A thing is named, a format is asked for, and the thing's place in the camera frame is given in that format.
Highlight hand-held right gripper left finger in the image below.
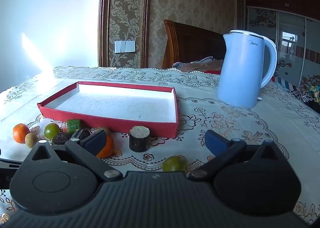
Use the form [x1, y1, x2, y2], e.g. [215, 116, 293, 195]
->
[20, 129, 123, 182]

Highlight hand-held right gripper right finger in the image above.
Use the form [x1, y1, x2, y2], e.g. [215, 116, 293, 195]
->
[189, 129, 292, 181]

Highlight dark sugarcane piece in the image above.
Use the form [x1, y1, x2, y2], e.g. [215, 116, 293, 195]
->
[129, 125, 151, 153]
[74, 129, 92, 141]

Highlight orange mandarin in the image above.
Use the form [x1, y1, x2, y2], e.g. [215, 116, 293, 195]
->
[12, 123, 30, 144]
[96, 135, 115, 159]

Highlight green cucumber piece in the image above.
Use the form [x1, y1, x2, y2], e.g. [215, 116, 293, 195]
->
[66, 118, 82, 136]

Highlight dark water chestnut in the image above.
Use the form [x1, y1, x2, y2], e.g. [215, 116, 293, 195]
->
[51, 132, 71, 145]

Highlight red cardboard tray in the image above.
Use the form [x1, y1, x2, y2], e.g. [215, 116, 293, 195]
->
[37, 81, 179, 139]

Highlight tan longan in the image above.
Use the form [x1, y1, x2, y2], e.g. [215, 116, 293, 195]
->
[24, 133, 39, 148]

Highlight green round fruit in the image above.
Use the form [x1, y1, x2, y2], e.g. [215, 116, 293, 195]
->
[162, 155, 187, 173]
[44, 123, 61, 140]

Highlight pinkish brown blanket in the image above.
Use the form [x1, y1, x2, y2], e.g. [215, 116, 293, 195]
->
[172, 56, 224, 74]

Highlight light blue electric kettle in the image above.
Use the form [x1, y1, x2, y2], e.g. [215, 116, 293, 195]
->
[216, 30, 278, 109]

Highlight red white blue striped cloth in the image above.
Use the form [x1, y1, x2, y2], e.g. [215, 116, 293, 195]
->
[271, 75, 294, 91]

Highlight dark patterned cloth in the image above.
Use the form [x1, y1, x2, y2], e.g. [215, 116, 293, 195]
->
[290, 84, 320, 113]

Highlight sliding door wardrobe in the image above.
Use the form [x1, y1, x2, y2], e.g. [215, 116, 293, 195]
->
[246, 6, 320, 88]

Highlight white wall light switch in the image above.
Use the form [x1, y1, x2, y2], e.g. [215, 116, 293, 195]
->
[114, 40, 137, 53]

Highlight ornate gold wall frame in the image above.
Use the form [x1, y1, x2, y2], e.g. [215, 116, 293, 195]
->
[99, 0, 150, 68]

